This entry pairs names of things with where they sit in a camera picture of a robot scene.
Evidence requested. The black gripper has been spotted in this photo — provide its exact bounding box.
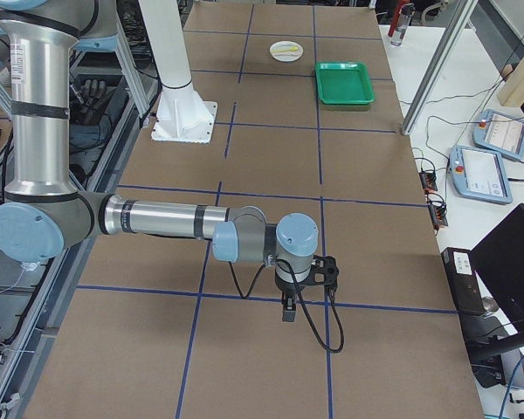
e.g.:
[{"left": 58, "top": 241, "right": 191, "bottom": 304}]
[{"left": 274, "top": 275, "right": 307, "bottom": 322}]

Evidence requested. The white round plate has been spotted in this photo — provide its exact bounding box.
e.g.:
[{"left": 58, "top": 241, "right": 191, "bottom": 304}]
[{"left": 269, "top": 40, "right": 304, "bottom": 63}]

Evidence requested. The yellow plastic spoon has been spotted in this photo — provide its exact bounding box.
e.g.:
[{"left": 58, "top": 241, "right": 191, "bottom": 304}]
[{"left": 271, "top": 46, "right": 299, "bottom": 55}]

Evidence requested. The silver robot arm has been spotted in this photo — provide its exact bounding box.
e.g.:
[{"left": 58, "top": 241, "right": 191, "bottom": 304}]
[{"left": 0, "top": 1, "right": 323, "bottom": 321}]

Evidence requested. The black desktop computer box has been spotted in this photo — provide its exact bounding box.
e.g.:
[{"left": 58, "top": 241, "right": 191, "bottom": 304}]
[{"left": 441, "top": 247, "right": 500, "bottom": 318}]

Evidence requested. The near orange black adapter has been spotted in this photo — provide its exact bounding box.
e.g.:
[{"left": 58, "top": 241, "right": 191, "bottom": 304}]
[{"left": 425, "top": 193, "right": 448, "bottom": 231}]

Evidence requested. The orange black adapter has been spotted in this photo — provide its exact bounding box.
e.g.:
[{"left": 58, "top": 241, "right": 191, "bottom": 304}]
[
  {"left": 425, "top": 193, "right": 448, "bottom": 231},
  {"left": 418, "top": 157, "right": 438, "bottom": 192}
]

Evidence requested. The far orange black adapter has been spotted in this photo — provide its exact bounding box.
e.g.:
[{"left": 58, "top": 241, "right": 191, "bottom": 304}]
[{"left": 418, "top": 157, "right": 438, "bottom": 192}]

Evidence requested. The black monitor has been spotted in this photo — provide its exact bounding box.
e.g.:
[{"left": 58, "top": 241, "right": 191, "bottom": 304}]
[{"left": 468, "top": 203, "right": 524, "bottom": 362}]

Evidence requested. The green plastic tray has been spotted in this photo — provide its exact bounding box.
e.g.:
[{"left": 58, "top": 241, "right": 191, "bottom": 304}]
[{"left": 314, "top": 62, "right": 375, "bottom": 106}]

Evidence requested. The near teach pendant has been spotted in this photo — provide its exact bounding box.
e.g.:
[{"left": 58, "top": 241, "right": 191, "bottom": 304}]
[{"left": 449, "top": 145, "right": 513, "bottom": 204}]

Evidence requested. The teach pendant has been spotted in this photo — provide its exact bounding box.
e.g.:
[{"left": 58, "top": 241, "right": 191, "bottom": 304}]
[
  {"left": 472, "top": 109, "right": 524, "bottom": 161},
  {"left": 449, "top": 145, "right": 513, "bottom": 204}
]

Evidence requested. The far teach pendant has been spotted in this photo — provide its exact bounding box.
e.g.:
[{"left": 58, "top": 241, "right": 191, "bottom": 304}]
[{"left": 472, "top": 109, "right": 524, "bottom": 161}]

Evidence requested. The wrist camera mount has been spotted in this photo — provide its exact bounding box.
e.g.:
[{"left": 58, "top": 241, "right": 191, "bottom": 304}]
[{"left": 307, "top": 255, "right": 340, "bottom": 292}]

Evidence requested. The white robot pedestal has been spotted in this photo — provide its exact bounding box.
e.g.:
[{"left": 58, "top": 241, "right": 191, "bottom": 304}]
[{"left": 139, "top": 0, "right": 217, "bottom": 144}]

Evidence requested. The aluminium frame post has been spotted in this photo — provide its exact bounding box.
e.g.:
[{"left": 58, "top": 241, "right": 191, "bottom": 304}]
[{"left": 401, "top": 0, "right": 479, "bottom": 135}]

